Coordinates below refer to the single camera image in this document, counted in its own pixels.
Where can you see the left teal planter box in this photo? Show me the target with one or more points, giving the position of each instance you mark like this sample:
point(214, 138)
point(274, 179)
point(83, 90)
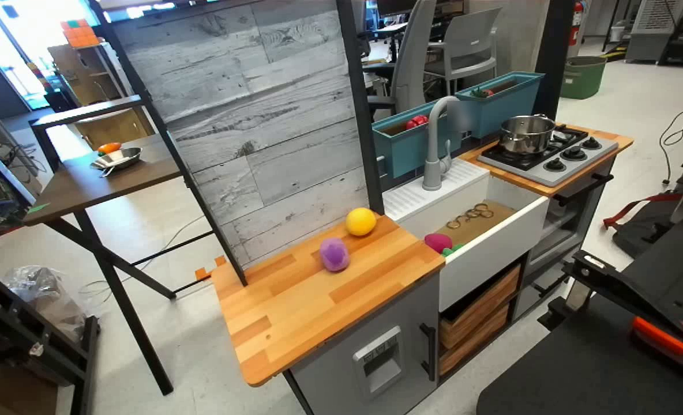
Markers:
point(402, 145)

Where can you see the grey cabinet with dispenser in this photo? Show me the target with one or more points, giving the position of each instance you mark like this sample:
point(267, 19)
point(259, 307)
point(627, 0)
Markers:
point(382, 366)

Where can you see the orange handled black clamp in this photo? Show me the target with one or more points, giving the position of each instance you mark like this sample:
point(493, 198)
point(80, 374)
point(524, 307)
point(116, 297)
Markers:
point(651, 322)

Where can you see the yellow ball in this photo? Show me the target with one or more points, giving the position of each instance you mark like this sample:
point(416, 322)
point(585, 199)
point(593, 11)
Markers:
point(360, 223)

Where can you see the purple fuzzy ball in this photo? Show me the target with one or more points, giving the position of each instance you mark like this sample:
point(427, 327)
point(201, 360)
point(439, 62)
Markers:
point(335, 255)

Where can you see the right teal planter box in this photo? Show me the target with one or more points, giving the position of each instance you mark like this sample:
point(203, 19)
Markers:
point(497, 100)

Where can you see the grey toy stovetop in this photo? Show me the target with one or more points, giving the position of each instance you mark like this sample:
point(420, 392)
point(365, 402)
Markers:
point(566, 154)

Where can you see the grey office chair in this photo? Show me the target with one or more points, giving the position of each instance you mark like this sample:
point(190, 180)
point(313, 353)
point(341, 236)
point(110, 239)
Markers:
point(467, 50)

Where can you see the green bin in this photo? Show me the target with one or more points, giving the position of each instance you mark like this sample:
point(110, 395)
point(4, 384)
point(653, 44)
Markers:
point(583, 77)

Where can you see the teal planter box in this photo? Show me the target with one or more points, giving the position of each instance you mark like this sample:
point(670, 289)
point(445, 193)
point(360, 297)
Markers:
point(497, 100)
point(402, 145)

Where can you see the white farmhouse sink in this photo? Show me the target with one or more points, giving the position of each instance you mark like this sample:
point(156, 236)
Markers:
point(487, 219)

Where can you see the dark brown side table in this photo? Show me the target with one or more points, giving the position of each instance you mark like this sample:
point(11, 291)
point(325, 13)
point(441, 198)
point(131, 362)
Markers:
point(80, 185)

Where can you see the magenta fuzzy ball in sink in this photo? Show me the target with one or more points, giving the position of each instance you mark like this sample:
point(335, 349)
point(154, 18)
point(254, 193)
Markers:
point(439, 241)

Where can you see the wooden butcher block countertop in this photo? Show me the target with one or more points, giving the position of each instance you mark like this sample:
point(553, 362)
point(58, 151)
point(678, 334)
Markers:
point(291, 305)

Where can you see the grey wood backdrop panel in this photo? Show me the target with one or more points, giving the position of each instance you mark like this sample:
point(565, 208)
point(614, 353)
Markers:
point(267, 111)

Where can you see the items on side table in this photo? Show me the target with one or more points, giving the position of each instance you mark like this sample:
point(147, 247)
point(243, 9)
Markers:
point(115, 155)

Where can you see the steel cooking pot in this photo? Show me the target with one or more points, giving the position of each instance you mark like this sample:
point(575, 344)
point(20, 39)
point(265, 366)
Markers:
point(528, 134)

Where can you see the wooden crate drawers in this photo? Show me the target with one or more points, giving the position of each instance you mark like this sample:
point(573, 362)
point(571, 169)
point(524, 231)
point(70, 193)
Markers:
point(470, 323)

